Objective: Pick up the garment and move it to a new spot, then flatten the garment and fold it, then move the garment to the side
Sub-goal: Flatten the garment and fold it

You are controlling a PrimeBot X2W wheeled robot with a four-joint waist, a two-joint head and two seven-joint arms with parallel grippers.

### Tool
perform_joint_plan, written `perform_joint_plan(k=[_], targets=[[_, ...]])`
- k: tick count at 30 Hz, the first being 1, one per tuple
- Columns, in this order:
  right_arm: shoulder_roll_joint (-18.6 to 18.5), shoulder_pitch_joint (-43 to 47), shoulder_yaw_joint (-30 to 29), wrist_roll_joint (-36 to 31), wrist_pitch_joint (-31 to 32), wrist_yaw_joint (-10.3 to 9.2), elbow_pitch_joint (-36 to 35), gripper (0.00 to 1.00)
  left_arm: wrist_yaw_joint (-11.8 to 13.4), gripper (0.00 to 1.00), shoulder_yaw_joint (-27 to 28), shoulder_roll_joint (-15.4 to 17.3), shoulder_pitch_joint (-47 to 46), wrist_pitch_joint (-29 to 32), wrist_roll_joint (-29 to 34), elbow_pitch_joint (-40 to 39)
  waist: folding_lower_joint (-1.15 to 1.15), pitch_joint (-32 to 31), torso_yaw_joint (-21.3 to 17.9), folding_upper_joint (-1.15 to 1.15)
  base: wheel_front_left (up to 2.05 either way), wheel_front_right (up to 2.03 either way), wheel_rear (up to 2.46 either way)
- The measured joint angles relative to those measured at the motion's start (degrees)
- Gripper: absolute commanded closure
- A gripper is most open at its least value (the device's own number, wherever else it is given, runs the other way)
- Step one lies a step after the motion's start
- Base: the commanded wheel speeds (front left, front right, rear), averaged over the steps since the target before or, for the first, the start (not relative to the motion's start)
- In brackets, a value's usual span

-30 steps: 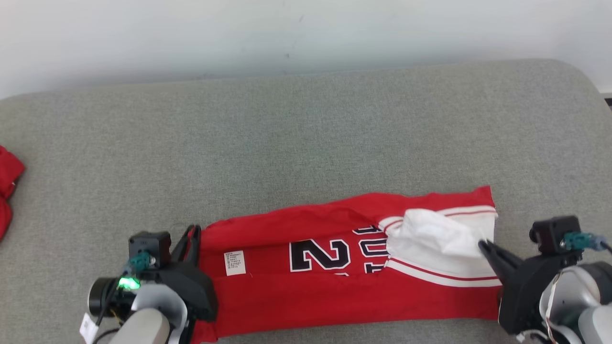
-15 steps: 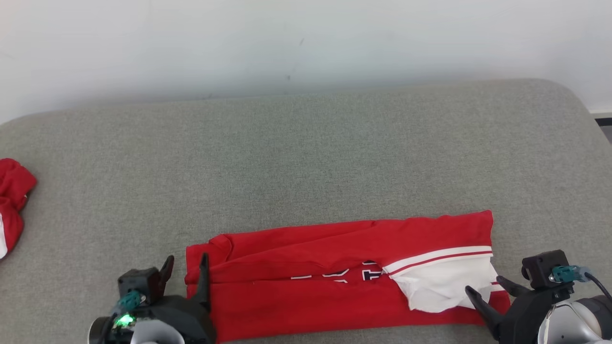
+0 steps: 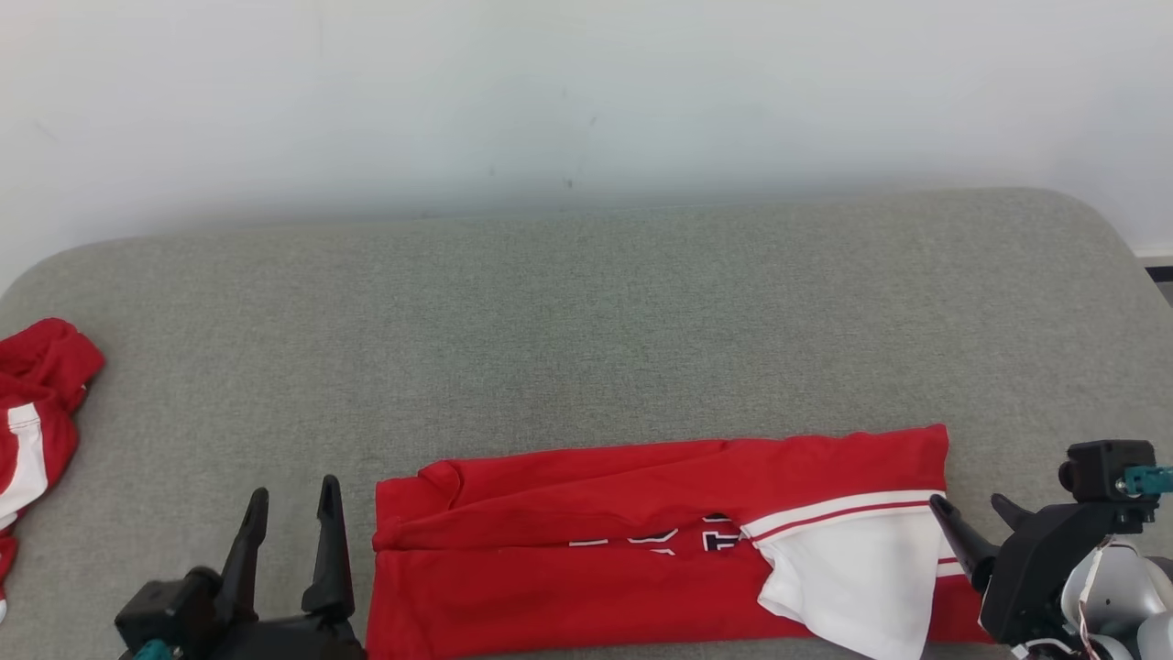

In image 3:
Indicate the red shorts with white stripe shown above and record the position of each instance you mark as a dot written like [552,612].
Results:
[46,367]

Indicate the teal right wrist camera connector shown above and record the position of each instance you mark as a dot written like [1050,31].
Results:
[1150,479]

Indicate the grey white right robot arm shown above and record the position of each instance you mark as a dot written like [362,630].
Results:
[1123,582]

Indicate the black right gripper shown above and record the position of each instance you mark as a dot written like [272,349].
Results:
[1031,577]

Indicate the red jersey with white trim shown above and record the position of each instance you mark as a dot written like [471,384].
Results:
[550,587]

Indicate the teal left wrist camera connector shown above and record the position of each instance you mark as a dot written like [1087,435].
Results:
[152,651]

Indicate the black and white baseboard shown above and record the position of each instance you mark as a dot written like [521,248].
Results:
[1159,257]

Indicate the teal wrist camera connector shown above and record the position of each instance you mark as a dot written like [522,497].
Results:
[1150,479]
[152,651]

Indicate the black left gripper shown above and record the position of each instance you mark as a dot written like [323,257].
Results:
[284,642]

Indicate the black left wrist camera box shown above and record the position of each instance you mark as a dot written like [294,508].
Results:
[165,610]

